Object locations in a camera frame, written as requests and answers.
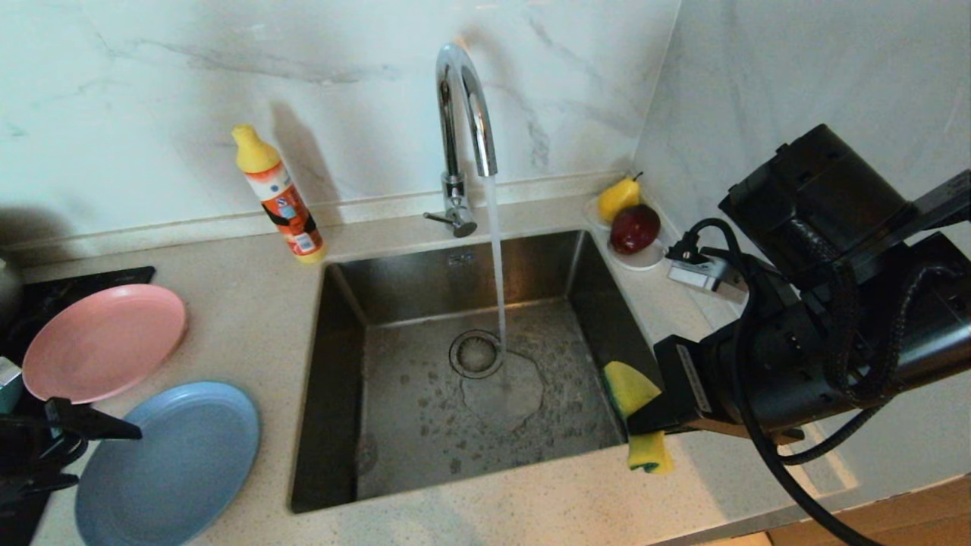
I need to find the yellow sponge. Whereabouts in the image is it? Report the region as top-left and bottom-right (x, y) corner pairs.
(603, 361), (674, 474)

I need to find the pink plate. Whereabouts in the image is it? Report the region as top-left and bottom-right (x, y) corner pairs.
(21, 284), (187, 404)

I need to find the blue plate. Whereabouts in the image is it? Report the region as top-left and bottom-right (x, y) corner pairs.
(74, 381), (260, 546)

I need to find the orange dish soap bottle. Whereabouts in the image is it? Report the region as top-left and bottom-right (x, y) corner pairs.
(231, 124), (327, 264)

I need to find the metal sink drain strainer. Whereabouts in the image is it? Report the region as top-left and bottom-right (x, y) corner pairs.
(449, 330), (504, 378)

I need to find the stainless steel sink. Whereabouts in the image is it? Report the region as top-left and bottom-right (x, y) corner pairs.
(290, 230), (692, 515)

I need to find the black glass cooktop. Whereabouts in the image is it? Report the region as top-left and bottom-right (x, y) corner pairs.
(0, 265), (156, 546)

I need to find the small white dish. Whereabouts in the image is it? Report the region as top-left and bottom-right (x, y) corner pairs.
(583, 197), (665, 272)

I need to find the dark red apple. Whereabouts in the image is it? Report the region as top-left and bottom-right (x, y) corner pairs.
(608, 204), (660, 256)

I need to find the wooden cabinet panel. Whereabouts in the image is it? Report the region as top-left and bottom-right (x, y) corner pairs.
(766, 474), (971, 546)

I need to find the yellow pear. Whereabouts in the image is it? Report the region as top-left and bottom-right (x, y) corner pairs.
(596, 171), (643, 224)

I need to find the chrome gooseneck faucet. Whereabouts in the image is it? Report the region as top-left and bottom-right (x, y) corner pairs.
(423, 42), (499, 238)

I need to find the thick black braided hose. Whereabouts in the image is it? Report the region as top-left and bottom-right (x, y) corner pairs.
(778, 220), (964, 466)

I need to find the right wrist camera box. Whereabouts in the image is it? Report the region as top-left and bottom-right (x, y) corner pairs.
(668, 254), (748, 304)

